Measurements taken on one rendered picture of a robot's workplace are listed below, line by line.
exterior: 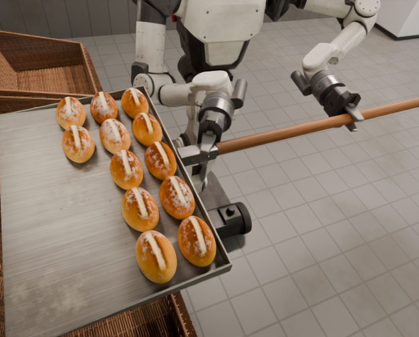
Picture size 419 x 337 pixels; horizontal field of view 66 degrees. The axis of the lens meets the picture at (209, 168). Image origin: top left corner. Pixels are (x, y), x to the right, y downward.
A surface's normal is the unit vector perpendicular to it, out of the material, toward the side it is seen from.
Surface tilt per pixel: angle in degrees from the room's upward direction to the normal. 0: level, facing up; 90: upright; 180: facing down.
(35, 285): 1
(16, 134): 1
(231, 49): 91
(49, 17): 90
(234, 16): 91
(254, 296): 0
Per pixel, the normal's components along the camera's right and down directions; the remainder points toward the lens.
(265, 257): 0.11, -0.66
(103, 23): 0.39, 0.72
